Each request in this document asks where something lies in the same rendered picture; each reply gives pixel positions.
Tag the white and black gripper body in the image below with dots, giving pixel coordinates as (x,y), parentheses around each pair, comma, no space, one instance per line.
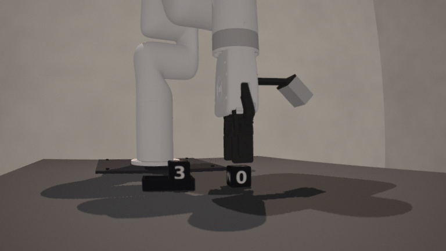
(235,65)

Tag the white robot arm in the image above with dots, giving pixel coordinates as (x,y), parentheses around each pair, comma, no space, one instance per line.
(232,22)

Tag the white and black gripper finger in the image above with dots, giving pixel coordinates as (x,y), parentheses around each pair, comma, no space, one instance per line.
(228,133)
(242,142)

